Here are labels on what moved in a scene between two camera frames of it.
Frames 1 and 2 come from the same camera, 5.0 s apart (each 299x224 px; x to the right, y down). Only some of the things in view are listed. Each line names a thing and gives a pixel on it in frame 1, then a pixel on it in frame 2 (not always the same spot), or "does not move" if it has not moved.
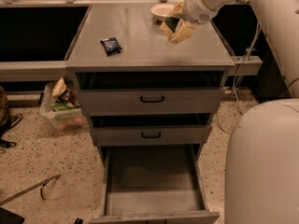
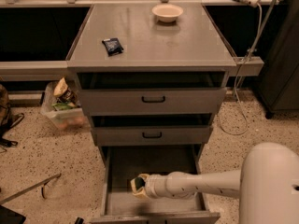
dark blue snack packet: x=111 y=46 does not move
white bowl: x=162 y=10 does not move
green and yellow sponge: x=172 y=22 to x=139 y=182
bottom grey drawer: x=153 y=185 does not move
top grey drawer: x=150 y=92 does not move
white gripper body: x=198 y=10 to x=154 y=186
